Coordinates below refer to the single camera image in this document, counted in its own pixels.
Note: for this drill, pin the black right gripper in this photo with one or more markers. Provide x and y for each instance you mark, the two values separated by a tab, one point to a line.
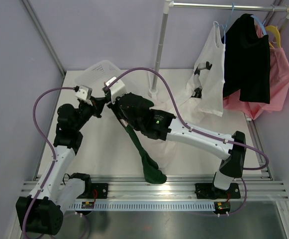
117	99

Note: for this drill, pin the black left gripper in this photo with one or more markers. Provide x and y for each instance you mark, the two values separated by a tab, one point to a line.
96	104

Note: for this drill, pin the green and white raglan shirt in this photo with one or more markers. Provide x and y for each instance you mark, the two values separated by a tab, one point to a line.
146	152

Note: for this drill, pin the white tank top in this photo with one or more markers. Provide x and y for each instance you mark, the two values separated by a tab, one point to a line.
203	92

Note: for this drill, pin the light blue hanger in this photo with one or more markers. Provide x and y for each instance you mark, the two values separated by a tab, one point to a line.
224	26

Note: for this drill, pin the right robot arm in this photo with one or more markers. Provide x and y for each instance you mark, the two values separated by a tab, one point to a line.
228	148

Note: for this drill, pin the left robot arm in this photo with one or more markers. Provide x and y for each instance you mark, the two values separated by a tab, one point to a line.
42	211

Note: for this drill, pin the black t shirt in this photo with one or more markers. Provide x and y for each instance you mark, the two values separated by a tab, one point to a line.
247	62

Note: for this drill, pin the blue hanger under black shirt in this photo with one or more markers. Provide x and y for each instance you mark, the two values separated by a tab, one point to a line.
260	24

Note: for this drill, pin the pink t shirt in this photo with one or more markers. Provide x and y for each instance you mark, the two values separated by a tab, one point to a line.
279	85

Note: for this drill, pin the yellow hanger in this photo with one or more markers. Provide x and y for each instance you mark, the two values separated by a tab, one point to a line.
274	30

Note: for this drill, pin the white plastic basket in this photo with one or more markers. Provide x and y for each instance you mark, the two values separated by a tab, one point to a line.
97	73

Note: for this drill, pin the metal clothes rack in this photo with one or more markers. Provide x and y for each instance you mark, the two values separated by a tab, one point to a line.
175	54

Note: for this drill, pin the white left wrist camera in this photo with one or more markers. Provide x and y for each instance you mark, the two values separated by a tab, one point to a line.
83	93

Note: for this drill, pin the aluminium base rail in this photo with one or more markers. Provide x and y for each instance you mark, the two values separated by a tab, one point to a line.
125	179

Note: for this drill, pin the white slotted cable duct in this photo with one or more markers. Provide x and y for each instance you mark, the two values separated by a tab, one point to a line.
143	206

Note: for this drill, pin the aluminium corner frame post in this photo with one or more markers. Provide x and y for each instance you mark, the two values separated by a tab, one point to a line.
43	35

